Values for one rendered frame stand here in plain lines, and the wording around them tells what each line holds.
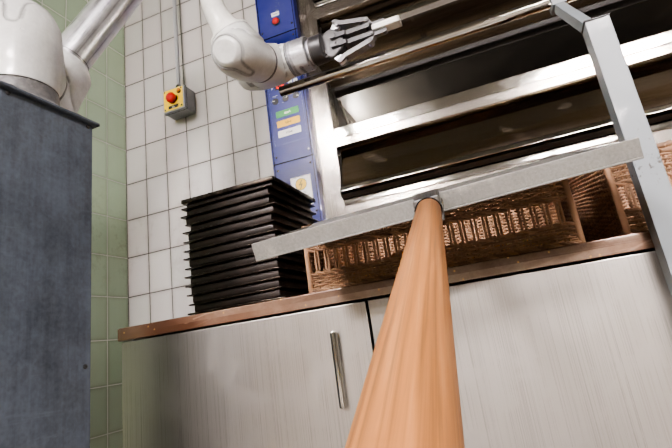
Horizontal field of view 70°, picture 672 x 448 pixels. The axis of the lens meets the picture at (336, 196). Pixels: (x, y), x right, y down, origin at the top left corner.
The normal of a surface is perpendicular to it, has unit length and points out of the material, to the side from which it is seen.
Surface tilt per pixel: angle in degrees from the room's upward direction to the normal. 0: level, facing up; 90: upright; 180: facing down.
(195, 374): 90
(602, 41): 90
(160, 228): 90
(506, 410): 90
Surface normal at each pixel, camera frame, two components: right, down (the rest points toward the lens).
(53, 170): 0.92, -0.23
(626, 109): -0.36, -0.22
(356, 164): -0.38, -0.54
